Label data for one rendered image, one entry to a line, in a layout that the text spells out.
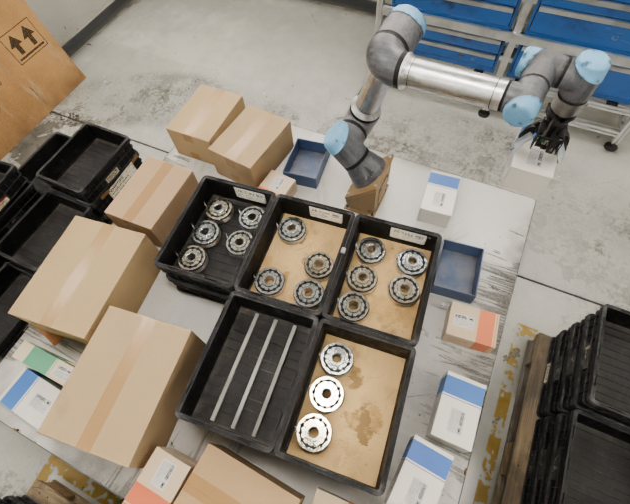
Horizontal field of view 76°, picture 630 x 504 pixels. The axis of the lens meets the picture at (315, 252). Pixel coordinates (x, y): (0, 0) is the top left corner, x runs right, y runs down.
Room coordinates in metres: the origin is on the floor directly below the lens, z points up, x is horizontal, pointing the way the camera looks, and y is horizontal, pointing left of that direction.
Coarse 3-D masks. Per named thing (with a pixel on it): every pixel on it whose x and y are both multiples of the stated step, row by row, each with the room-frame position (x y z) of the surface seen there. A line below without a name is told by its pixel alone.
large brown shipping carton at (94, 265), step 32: (96, 224) 0.87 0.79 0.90; (64, 256) 0.75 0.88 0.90; (96, 256) 0.73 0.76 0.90; (128, 256) 0.72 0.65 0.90; (32, 288) 0.63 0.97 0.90; (64, 288) 0.62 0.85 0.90; (96, 288) 0.61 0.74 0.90; (128, 288) 0.63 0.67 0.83; (32, 320) 0.52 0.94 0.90; (64, 320) 0.51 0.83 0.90; (96, 320) 0.50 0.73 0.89
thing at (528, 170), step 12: (528, 144) 0.82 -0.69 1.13; (516, 156) 0.78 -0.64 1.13; (528, 156) 0.77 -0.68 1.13; (540, 156) 0.77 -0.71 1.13; (552, 156) 0.76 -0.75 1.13; (516, 168) 0.73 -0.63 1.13; (528, 168) 0.73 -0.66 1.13; (540, 168) 0.72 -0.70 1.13; (552, 168) 0.72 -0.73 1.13; (504, 180) 0.74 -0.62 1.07; (516, 180) 0.72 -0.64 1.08; (528, 180) 0.71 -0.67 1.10; (540, 180) 0.69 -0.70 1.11; (528, 192) 0.70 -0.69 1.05; (540, 192) 0.68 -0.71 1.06
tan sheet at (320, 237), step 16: (320, 224) 0.81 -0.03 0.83; (304, 240) 0.74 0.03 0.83; (320, 240) 0.74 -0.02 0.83; (336, 240) 0.73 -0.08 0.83; (272, 256) 0.69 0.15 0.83; (288, 256) 0.69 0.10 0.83; (304, 256) 0.68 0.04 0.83; (336, 256) 0.66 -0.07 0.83; (288, 272) 0.62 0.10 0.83; (304, 272) 0.61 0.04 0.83; (288, 288) 0.56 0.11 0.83
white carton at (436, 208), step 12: (432, 180) 0.98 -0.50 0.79; (444, 180) 0.97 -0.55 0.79; (456, 180) 0.97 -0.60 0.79; (432, 192) 0.92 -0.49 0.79; (444, 192) 0.91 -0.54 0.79; (456, 192) 0.91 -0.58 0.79; (432, 204) 0.86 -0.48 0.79; (444, 204) 0.86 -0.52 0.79; (420, 216) 0.85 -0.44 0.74; (432, 216) 0.83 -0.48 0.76; (444, 216) 0.81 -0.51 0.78
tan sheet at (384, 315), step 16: (384, 240) 0.71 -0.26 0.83; (384, 272) 0.58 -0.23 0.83; (384, 288) 0.52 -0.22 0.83; (336, 304) 0.48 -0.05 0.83; (384, 304) 0.46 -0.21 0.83; (416, 304) 0.45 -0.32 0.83; (368, 320) 0.41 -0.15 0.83; (384, 320) 0.41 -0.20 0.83; (400, 320) 0.40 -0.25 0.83; (400, 336) 0.35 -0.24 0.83
